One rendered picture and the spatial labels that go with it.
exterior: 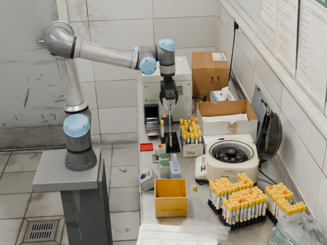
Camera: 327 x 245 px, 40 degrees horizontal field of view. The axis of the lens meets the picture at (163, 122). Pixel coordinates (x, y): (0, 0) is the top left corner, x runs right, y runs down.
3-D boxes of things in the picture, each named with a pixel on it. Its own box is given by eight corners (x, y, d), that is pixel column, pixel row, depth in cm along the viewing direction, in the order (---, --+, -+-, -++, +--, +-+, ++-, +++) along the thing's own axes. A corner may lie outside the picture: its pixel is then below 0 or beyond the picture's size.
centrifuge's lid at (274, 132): (264, 100, 202) (282, 103, 202) (254, 147, 214) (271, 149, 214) (270, 123, 183) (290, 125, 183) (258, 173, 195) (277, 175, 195)
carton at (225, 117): (195, 125, 252) (196, 101, 245) (246, 122, 254) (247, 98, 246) (202, 148, 230) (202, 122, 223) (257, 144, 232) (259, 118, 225)
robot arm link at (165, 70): (175, 65, 207) (158, 66, 206) (176, 75, 209) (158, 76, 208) (174, 60, 213) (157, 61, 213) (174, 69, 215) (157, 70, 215)
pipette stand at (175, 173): (166, 179, 207) (166, 161, 202) (181, 178, 207) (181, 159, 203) (169, 192, 198) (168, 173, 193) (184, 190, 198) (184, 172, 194)
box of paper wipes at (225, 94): (210, 99, 282) (210, 81, 276) (228, 98, 283) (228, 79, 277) (218, 115, 262) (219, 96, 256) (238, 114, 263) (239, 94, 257)
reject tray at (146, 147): (139, 144, 235) (139, 143, 235) (152, 144, 235) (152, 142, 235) (139, 151, 229) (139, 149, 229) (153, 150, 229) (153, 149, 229)
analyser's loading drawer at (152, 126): (145, 118, 257) (145, 110, 255) (157, 117, 258) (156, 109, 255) (147, 135, 239) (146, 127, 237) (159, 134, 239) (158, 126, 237)
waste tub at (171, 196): (155, 198, 195) (154, 179, 190) (186, 197, 194) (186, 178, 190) (154, 218, 183) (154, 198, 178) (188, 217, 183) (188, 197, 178)
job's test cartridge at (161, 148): (156, 154, 223) (155, 144, 220) (166, 154, 223) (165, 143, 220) (156, 159, 219) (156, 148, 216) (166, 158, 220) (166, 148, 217)
